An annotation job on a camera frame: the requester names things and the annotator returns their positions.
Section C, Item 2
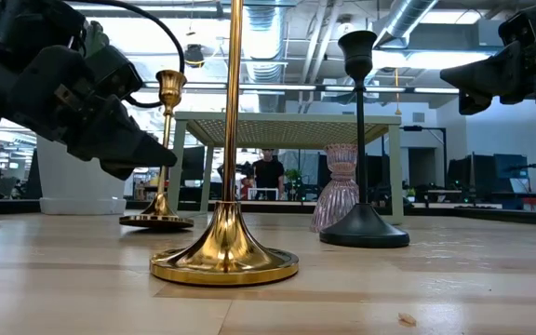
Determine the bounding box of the ribbed silver ventilation duct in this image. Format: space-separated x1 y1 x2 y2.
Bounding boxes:
243 0 292 113

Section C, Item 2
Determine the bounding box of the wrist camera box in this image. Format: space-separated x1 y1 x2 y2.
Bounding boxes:
81 44 144 101
498 0 536 47

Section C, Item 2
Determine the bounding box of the black ceiling fixture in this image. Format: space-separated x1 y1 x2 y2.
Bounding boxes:
184 44 206 70

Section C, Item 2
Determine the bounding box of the pink ribbed glass candle holder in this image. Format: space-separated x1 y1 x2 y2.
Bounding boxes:
309 142 360 234

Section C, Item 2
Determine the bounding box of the black computer monitor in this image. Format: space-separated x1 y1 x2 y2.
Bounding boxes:
447 155 495 192

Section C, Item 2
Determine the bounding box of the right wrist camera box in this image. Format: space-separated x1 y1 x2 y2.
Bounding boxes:
498 0 536 47

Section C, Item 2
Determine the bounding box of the hanging brass pendant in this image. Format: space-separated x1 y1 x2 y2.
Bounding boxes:
393 68 403 116

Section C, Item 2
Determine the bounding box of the person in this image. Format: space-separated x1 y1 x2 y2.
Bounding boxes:
250 148 286 201

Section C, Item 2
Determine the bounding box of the black candlestick holder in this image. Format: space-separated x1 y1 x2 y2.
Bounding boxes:
319 30 410 249

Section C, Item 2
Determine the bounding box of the tall gold candlestick holder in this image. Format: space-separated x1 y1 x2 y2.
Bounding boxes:
149 0 300 287

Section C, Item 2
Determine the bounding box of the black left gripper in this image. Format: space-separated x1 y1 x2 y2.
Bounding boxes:
0 44 179 181

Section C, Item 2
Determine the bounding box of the green cactus plant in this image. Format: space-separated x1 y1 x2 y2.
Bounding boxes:
81 20 111 60

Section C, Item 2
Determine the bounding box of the smooth silver ventilation duct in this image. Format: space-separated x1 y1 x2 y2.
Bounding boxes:
373 0 439 47

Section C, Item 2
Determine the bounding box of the green perforated metal shelf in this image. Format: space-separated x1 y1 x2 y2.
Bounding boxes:
167 111 405 225

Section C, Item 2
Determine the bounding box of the black camera cable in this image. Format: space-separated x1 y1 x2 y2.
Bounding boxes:
62 0 186 109

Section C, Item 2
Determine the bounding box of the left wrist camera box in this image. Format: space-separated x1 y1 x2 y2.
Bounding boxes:
81 44 144 101

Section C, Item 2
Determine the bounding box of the small green potted plant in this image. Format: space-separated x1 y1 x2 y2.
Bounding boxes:
285 167 302 199

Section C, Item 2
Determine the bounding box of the white faceted planter pot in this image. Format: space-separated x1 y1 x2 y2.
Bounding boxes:
36 134 127 216

